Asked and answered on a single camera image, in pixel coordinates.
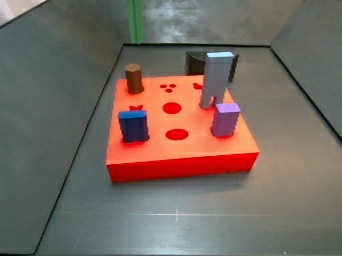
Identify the green star-shaped peg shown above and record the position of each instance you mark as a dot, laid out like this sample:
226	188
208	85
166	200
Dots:
137	21

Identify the red shape sorter board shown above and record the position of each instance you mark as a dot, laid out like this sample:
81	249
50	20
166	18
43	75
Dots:
182	148

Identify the dark blue block peg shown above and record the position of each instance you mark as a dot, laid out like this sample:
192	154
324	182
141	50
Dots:
134	126

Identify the purple block peg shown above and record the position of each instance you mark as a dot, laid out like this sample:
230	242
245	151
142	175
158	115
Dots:
225	119

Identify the black curved holder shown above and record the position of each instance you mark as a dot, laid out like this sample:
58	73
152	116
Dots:
196	63

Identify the light blue arch peg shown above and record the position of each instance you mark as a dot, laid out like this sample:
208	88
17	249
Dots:
216	79

